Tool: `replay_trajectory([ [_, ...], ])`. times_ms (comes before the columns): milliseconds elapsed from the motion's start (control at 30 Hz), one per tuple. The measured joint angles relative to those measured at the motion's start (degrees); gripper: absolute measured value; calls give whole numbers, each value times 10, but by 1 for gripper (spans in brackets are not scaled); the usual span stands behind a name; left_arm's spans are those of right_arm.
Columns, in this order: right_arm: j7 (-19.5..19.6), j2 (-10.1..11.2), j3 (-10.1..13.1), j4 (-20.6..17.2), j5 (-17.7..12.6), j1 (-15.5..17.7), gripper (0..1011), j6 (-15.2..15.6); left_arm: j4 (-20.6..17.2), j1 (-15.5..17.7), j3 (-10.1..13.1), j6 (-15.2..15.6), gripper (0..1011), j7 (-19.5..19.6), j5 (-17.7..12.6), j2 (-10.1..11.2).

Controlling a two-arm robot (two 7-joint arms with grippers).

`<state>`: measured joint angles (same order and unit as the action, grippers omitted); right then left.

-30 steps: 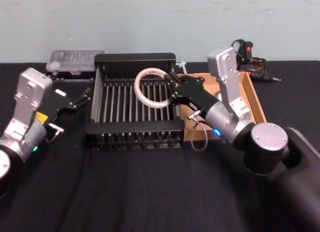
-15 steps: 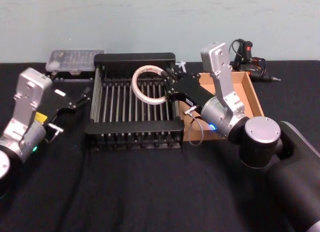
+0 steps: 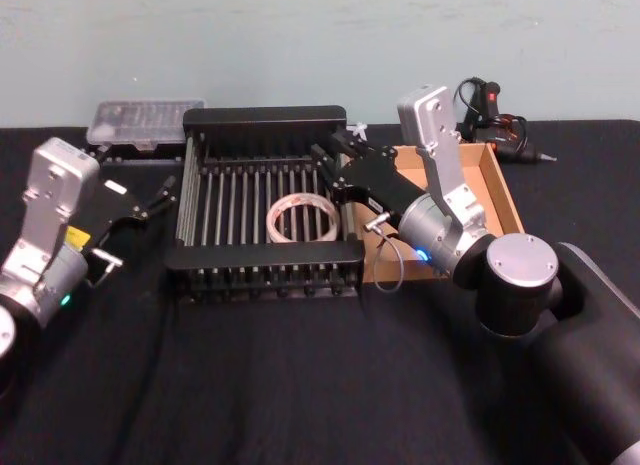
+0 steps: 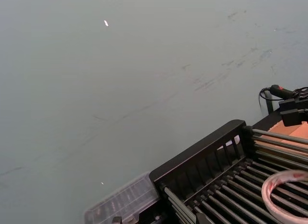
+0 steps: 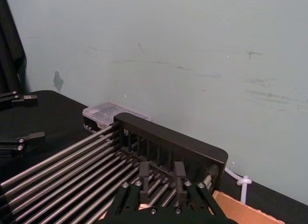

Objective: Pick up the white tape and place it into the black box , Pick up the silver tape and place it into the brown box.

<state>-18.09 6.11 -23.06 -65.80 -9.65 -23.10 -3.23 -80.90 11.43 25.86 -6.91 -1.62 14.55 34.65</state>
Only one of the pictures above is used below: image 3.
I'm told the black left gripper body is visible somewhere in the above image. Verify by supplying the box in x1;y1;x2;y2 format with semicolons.
67;172;148;250

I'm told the left gripper cable silver plug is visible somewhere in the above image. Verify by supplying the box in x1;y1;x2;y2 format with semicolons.
88;248;125;287

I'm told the plain pale wall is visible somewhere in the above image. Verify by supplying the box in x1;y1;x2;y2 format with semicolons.
0;0;640;131

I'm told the black rack with steel bars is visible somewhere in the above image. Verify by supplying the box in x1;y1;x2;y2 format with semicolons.
163;103;365;302

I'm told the gripper cable silver plug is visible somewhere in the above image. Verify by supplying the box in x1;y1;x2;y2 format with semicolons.
88;248;125;287
357;217;422;294

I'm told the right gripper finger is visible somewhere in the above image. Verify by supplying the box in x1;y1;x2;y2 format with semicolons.
311;144;346;189
329;129;396;160

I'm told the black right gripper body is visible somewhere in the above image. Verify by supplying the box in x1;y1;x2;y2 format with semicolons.
333;157;426;224

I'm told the black table cloth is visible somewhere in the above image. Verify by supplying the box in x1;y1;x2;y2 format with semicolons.
0;119;640;465

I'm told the right gripper cable silver plug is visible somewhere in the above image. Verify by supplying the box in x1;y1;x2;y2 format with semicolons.
357;217;422;294

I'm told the shallow brown cardboard tray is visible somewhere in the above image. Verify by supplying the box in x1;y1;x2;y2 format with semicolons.
344;142;525;285

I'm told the clear plastic case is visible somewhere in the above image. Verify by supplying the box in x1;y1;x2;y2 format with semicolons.
85;97;207;151

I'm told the white tape roll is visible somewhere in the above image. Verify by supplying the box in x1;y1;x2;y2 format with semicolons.
265;193;340;245

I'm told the black corded tool red switch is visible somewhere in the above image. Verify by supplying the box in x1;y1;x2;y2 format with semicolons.
453;77;557;164

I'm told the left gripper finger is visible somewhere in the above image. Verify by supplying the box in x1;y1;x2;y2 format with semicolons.
137;195;179;220
146;176;177;209

